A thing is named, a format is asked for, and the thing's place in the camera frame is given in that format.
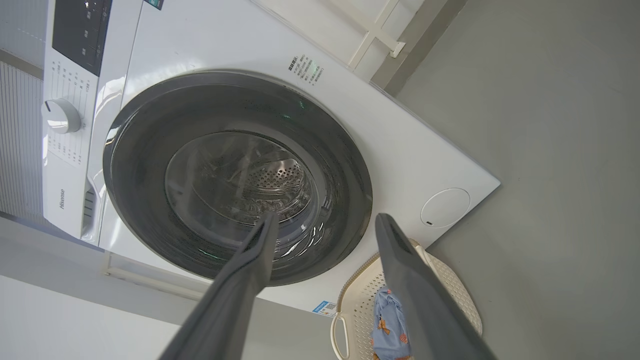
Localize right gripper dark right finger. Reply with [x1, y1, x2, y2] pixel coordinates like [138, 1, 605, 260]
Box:
[375, 213, 497, 360]

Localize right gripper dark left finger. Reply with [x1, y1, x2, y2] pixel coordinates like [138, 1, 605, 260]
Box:
[159, 212, 280, 360]

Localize blue bear print garment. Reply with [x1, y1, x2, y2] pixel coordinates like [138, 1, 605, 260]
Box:
[371, 286, 413, 360]

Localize washing machine glass door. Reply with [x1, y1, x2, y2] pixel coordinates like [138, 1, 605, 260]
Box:
[102, 70, 373, 287]

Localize white washing machine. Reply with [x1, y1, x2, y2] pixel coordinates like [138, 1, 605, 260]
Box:
[42, 0, 501, 318]

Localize white washing machine dial knob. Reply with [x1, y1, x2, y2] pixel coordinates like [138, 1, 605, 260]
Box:
[41, 98, 82, 134]

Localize black washing machine display panel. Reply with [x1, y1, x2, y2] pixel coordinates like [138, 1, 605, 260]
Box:
[52, 0, 113, 77]

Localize cream perforated laundry basket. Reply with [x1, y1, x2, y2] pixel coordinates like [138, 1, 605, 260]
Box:
[330, 239, 483, 360]

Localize round white filter cover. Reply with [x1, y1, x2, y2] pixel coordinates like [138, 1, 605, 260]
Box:
[420, 188, 471, 229]

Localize printed warning text label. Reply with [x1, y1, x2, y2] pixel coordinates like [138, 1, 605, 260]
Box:
[287, 55, 325, 86]

